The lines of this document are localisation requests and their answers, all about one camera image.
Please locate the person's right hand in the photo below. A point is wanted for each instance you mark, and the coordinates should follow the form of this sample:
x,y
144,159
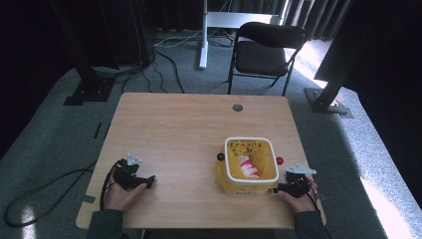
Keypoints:
x,y
300,204

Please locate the black folding chair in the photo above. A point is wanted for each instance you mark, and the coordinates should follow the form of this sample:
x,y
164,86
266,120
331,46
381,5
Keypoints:
x,y
262,58

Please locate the red and white crumpled wrapper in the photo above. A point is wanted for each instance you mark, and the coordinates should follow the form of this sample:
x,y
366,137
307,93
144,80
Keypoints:
x,y
249,167

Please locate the grey table grommet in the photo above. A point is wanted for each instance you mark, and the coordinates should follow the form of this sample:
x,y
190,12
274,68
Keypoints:
x,y
237,107

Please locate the black metal stand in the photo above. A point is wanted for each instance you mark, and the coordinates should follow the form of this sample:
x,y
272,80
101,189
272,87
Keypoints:
x,y
326,103
89,91

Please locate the person's left hand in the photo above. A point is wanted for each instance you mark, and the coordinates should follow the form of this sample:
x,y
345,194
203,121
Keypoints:
x,y
121,197

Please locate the grey tape piece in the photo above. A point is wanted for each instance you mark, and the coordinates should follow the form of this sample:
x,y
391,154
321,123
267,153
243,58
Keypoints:
x,y
88,198
320,196

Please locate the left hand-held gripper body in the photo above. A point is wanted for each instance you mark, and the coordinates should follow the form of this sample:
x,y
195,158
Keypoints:
x,y
124,174

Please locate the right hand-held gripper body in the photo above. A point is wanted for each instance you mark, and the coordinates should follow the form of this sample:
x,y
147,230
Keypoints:
x,y
297,186

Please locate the white desk frame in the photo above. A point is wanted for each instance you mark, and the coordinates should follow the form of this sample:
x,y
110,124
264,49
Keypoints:
x,y
203,43

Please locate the yellow toy pot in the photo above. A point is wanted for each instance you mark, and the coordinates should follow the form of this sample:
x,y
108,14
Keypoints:
x,y
267,159

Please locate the grey curtain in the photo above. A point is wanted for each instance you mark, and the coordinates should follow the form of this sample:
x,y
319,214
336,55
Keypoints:
x,y
318,18

